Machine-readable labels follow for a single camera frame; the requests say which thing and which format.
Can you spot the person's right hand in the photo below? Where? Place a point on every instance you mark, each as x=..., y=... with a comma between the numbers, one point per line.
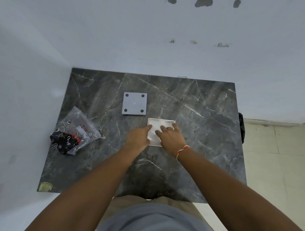
x=171, y=140

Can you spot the person's left hand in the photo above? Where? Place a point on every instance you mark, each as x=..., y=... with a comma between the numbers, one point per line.
x=137, y=140

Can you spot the white stickered tissue box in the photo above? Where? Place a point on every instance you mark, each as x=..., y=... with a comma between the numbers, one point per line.
x=156, y=145

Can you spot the white box base plate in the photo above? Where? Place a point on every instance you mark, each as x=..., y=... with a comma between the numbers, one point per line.
x=134, y=104

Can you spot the clear plastic tissue packet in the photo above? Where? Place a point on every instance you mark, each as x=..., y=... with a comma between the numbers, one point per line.
x=62, y=142

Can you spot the person's right forearm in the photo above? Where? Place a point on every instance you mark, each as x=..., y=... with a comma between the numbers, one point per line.
x=238, y=195

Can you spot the person's left forearm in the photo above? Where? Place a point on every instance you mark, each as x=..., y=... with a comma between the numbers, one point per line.
x=83, y=195

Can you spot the black lined trash bin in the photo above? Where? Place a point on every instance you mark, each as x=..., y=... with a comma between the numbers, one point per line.
x=241, y=128

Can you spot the grey shirt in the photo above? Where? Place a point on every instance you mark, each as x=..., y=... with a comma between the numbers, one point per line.
x=152, y=219

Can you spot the yellowish tape patch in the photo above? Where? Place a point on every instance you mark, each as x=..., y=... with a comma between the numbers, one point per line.
x=45, y=187

